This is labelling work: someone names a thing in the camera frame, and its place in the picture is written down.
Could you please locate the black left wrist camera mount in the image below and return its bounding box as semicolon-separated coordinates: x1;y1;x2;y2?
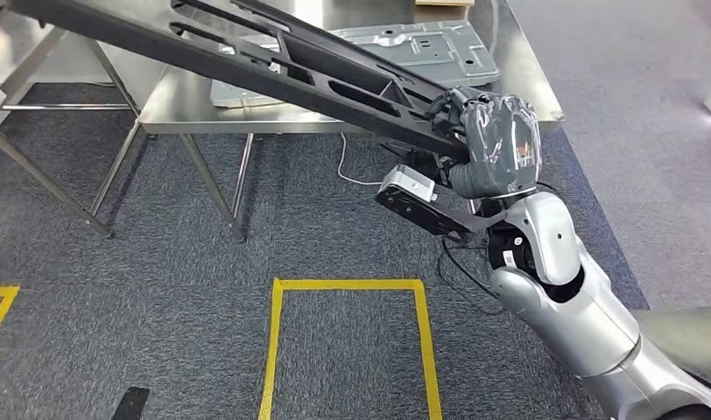
111;387;151;420

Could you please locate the stainless steel workbench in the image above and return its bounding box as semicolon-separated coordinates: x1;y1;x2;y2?
0;0;143;240
137;0;566;243

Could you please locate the black flat box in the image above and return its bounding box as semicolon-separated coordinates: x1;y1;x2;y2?
384;142;449;178

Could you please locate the white cabinet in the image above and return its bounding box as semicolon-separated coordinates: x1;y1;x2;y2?
30;29;168;107

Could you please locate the white power cord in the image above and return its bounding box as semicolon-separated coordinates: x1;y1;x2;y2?
336;133;385;188

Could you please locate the thin black camera cable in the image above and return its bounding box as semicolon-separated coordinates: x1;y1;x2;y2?
436;234;508;303

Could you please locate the embossed grey metal plate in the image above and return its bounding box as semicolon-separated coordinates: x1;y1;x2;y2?
210;20;502;109

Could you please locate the yellow floor tape square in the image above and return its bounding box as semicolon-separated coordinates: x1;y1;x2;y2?
257;277;444;420

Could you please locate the black right wrist camera bracket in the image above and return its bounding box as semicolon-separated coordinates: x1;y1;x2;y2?
376;185;508;236

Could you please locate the long black plastic part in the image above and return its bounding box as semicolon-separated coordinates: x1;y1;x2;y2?
10;0;469;164

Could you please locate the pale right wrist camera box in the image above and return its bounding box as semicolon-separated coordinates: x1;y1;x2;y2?
381;164;437;203

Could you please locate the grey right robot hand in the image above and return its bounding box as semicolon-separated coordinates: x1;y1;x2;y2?
427;87;542;201

